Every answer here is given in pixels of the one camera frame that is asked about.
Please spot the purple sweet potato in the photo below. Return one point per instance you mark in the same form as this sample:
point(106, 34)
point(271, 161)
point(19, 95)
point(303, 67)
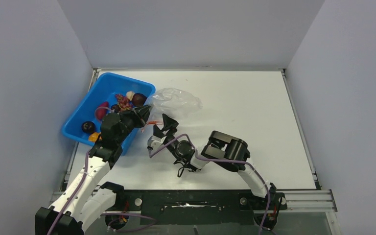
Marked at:
point(101, 110)

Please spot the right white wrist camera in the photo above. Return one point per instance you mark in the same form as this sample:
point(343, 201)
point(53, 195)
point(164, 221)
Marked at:
point(154, 143)

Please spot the small dark lychee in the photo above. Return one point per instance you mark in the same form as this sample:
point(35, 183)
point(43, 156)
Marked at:
point(115, 108)

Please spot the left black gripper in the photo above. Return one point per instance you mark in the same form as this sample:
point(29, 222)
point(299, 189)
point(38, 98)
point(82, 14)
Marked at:
point(140, 122)

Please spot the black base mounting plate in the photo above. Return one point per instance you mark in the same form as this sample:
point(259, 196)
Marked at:
point(201, 207)

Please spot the white garlic bulb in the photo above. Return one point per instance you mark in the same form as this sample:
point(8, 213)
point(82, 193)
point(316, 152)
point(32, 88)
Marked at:
point(130, 95)

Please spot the blue plastic bin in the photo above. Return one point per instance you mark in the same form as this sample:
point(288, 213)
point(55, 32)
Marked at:
point(105, 89)

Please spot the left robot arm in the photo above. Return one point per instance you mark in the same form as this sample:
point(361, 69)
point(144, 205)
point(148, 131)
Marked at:
point(77, 209)

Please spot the purple grape bunch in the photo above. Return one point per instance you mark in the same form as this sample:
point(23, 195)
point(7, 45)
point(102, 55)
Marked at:
point(123, 102)

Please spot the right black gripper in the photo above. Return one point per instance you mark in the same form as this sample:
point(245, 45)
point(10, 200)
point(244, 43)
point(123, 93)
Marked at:
point(169, 124)

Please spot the dark plum front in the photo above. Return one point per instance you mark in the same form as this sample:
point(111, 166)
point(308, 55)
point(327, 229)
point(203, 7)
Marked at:
point(88, 127)

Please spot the clear zip top bag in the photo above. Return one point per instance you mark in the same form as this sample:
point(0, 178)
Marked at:
point(174, 103)

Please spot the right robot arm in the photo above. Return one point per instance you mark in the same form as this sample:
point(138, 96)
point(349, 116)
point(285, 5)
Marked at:
point(228, 152)

